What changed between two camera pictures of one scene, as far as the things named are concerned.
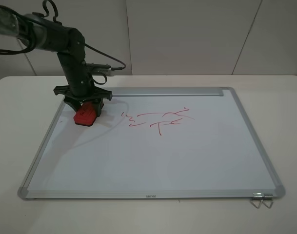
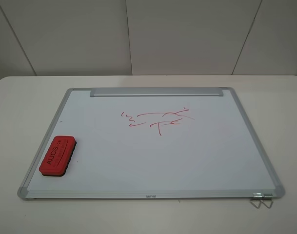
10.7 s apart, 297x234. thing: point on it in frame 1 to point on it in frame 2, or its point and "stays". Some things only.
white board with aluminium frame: (155, 143) stays
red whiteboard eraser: (86, 114) to (57, 156)
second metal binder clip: (268, 196) stays
